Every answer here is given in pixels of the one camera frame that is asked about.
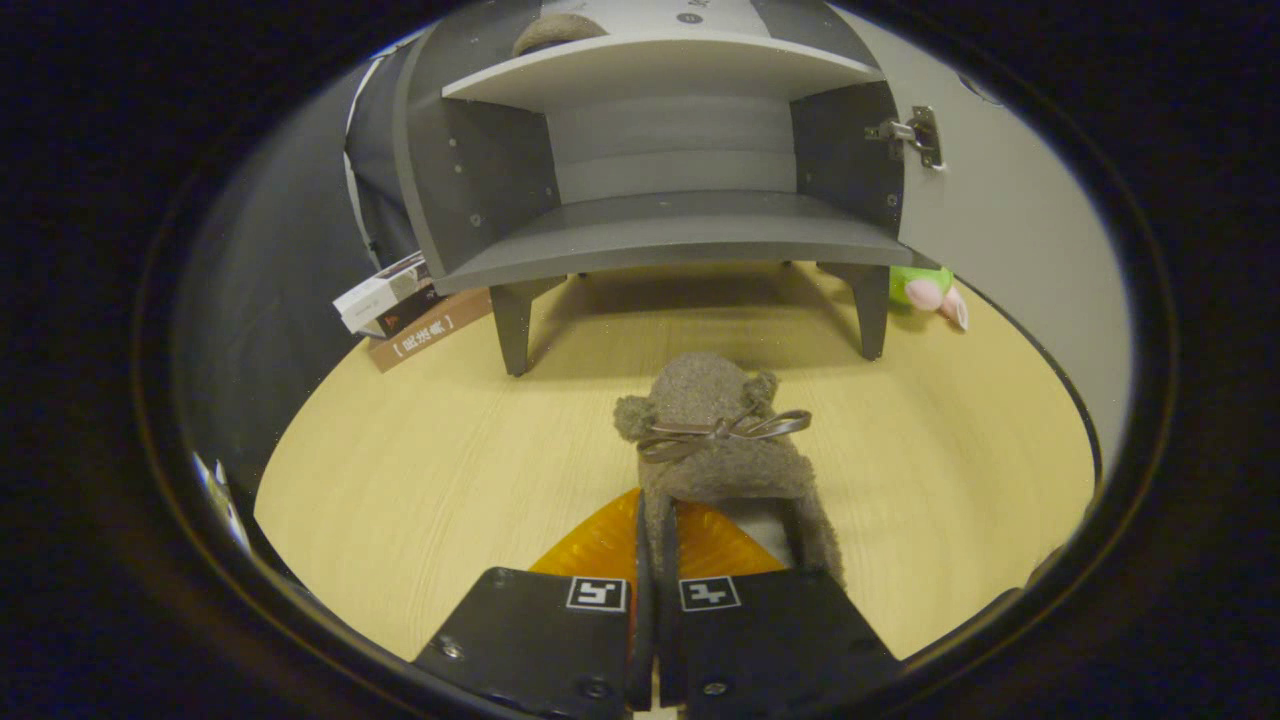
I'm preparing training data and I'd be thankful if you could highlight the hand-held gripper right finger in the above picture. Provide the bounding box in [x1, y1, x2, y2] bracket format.
[657, 498, 904, 720]

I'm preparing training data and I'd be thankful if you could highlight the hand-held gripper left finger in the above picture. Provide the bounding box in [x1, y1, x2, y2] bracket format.
[410, 487, 658, 720]

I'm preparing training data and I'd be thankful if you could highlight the brown fuzzy shoe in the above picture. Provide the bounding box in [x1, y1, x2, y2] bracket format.
[512, 12, 608, 58]
[613, 351, 847, 591]

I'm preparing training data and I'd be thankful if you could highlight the dark grey shoe cabinet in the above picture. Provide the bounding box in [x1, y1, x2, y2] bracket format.
[392, 0, 946, 378]

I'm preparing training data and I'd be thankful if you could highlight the metal door hinge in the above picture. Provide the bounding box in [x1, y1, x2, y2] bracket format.
[865, 105, 945, 172]

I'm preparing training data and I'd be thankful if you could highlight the brown book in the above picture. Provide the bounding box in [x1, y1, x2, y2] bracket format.
[365, 288, 494, 374]

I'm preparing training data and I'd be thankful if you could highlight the black book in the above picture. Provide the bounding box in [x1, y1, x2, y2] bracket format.
[372, 285, 446, 341]

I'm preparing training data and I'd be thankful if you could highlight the green and pink plush toy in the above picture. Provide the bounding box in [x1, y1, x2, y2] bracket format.
[888, 264, 970, 332]

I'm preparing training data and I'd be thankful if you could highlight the black backdrop cloth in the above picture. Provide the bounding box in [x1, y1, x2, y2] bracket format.
[175, 40, 426, 501]

